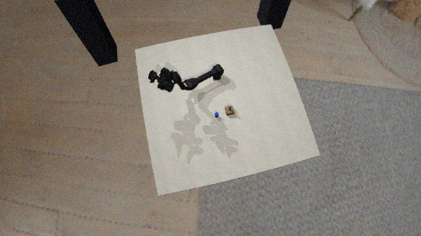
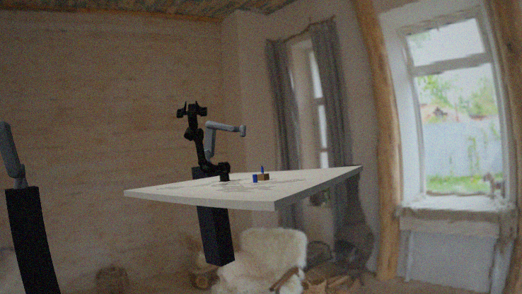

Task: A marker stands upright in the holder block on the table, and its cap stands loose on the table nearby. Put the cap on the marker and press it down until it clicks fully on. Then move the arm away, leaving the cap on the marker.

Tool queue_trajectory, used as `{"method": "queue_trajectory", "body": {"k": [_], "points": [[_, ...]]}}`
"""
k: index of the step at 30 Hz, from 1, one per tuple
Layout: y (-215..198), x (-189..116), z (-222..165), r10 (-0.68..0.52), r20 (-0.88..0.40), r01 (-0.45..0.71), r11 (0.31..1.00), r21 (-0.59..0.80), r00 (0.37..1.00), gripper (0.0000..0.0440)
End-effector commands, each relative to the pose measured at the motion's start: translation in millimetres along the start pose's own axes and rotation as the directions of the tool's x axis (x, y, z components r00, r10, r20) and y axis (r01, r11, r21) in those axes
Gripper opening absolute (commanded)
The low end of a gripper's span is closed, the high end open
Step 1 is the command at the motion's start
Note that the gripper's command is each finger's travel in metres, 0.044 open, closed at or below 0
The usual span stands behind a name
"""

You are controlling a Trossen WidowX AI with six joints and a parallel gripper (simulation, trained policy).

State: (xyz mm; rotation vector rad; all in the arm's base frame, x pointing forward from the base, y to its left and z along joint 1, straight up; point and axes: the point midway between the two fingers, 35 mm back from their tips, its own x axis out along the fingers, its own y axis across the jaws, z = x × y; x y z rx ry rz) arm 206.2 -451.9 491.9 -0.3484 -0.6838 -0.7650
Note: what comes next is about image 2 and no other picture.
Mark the brown wooden block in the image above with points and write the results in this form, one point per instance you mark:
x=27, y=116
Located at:
x=263, y=177

